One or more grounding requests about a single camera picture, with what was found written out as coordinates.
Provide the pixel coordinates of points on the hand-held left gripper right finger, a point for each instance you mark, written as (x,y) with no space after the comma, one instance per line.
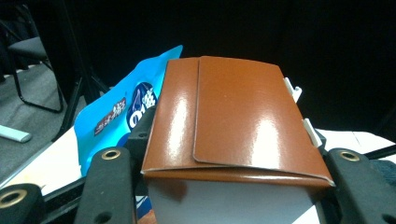
(361,186)

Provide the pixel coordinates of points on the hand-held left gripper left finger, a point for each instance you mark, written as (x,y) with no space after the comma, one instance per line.
(106,186)

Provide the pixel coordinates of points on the blue snack pouch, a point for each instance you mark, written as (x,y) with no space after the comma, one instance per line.
(93,146)

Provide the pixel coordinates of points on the brown box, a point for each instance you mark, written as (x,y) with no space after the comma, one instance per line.
(236,118)

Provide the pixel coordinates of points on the white table mat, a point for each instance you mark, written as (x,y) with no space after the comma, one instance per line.
(56,161)

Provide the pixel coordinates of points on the black stand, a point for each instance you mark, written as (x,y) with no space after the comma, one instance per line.
(77,90)

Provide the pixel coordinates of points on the white metal stand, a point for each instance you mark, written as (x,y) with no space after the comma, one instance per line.
(14,134)

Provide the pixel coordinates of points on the black chair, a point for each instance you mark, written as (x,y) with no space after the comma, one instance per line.
(29,48)

